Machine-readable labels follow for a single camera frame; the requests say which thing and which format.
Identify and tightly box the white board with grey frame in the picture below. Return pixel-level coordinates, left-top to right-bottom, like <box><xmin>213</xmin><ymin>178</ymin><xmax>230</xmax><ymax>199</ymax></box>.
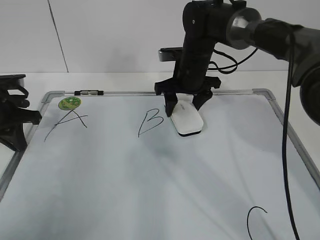
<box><xmin>0</xmin><ymin>88</ymin><xmax>320</xmax><ymax>240</ymax></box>

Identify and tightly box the green round magnet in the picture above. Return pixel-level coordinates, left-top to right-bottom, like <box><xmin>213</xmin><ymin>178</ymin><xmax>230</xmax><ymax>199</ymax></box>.
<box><xmin>58</xmin><ymin>96</ymin><xmax>82</xmax><ymax>111</ymax></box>

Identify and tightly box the black and clear marker pen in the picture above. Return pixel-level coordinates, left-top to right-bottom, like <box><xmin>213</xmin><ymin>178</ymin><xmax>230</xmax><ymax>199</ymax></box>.
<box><xmin>74</xmin><ymin>90</ymin><xmax>104</xmax><ymax>96</ymax></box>

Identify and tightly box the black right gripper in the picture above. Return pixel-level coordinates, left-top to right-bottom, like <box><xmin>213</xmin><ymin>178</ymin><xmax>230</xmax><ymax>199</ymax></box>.
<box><xmin>154</xmin><ymin>37</ymin><xmax>221</xmax><ymax>117</ymax></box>

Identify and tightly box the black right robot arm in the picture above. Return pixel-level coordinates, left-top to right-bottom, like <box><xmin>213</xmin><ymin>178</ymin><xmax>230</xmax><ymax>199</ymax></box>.
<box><xmin>154</xmin><ymin>0</ymin><xmax>320</xmax><ymax>123</ymax></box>

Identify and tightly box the white board eraser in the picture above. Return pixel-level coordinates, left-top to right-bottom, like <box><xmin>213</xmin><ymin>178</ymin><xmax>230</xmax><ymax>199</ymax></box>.
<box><xmin>170</xmin><ymin>100</ymin><xmax>204</xmax><ymax>137</ymax></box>

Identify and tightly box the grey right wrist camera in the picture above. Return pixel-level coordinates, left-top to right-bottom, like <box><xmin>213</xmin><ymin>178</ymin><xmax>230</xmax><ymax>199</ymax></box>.
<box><xmin>158</xmin><ymin>47</ymin><xmax>183</xmax><ymax>62</ymax></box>

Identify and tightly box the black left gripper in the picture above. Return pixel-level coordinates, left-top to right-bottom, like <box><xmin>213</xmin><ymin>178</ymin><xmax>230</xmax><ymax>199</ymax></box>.
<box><xmin>0</xmin><ymin>74</ymin><xmax>41</xmax><ymax>152</ymax></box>

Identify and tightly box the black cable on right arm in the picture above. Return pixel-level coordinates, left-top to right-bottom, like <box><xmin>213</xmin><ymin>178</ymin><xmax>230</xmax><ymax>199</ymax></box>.
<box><xmin>207</xmin><ymin>23</ymin><xmax>302</xmax><ymax>240</ymax></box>

